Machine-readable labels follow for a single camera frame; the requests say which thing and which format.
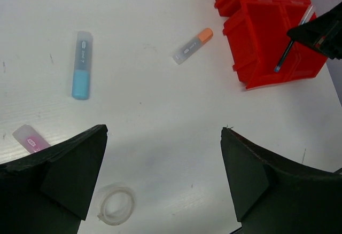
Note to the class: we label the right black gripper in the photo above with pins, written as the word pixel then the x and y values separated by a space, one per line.
pixel 322 34

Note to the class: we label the red compartment bin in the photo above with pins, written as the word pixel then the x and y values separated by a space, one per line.
pixel 256 32

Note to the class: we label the orange grey highlighter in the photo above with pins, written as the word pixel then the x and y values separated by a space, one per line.
pixel 192 46

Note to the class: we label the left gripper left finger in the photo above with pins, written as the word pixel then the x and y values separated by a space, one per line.
pixel 50 191

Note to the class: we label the pink purple highlighter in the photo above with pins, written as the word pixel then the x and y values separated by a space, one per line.
pixel 30 139

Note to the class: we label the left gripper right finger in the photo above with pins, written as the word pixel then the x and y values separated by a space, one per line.
pixel 273 194

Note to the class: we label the blue pen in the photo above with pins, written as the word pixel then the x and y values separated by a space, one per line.
pixel 284 55

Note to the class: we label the small clear tape roll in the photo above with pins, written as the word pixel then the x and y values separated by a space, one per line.
pixel 115 204

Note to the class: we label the clear pen cap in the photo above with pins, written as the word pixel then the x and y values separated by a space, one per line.
pixel 307 15

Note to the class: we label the blue highlighter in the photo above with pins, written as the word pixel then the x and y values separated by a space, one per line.
pixel 82 66

